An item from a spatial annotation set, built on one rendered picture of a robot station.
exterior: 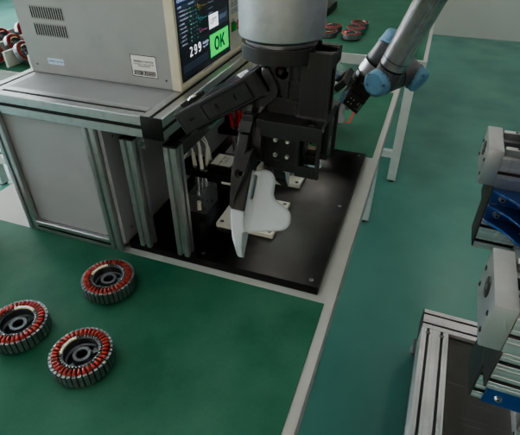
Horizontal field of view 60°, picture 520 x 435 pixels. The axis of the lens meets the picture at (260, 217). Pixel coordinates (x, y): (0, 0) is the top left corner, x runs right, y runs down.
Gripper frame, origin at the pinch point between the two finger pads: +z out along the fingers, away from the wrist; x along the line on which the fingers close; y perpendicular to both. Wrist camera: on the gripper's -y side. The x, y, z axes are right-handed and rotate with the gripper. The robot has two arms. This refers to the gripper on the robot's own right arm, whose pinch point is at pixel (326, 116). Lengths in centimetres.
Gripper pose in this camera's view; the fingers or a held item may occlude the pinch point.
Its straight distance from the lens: 163.9
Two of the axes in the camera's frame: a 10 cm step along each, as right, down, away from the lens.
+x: 3.4, -5.6, 7.6
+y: 8.2, 5.8, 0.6
